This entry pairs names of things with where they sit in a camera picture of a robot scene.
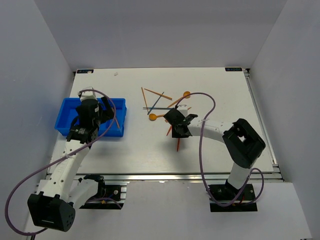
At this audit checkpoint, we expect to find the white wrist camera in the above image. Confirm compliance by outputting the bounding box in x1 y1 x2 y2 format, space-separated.
177 104 189 117
78 87 97 102

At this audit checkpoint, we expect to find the blue chopstick diagonal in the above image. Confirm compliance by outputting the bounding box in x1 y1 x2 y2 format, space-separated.
147 96 162 115

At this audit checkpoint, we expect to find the black corner label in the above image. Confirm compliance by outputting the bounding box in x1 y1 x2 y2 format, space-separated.
224 67 243 72
76 69 94 74

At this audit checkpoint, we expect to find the blue chopstick horizontal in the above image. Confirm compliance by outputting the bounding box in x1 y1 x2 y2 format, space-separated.
142 107 172 111

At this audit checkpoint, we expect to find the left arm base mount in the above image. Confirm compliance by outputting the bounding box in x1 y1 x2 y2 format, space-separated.
78 174 124 210

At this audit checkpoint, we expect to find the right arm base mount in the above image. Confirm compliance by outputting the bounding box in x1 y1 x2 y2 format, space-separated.
204 183 258 213

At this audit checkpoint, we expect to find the orange chopstick top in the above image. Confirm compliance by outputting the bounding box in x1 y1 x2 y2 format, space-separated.
144 88 173 101

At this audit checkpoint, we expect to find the blue plastic divided bin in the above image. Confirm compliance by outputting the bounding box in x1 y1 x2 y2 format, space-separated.
54 97 127 137

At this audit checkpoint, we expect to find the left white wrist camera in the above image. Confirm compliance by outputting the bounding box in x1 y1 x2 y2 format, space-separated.
78 87 97 102

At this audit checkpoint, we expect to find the yellow-orange plastic knife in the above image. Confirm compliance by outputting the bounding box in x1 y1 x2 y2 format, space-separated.
112 107 120 129

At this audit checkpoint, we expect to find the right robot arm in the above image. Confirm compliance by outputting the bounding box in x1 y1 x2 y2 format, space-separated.
164 108 266 200

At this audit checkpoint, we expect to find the right black corner label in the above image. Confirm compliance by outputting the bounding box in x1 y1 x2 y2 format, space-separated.
224 67 243 72

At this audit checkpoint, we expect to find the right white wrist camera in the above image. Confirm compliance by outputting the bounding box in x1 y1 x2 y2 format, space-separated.
177 104 189 117

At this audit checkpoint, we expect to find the red-orange plastic knife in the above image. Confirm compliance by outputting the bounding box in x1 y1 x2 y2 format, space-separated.
176 138 181 152

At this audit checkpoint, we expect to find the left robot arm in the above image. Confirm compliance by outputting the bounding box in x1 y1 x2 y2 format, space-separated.
27 95 114 232

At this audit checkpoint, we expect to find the left black corner label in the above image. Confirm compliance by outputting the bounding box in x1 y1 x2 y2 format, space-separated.
76 69 94 74

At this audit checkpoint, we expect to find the orange chopstick left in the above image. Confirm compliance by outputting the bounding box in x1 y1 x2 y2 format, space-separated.
141 87 149 114

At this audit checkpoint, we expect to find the orange chopstick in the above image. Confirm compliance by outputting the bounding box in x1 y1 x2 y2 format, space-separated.
144 88 173 101
141 87 149 114

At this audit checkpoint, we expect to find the orange spoon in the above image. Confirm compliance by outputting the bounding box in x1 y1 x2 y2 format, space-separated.
148 113 164 121
167 91 191 108

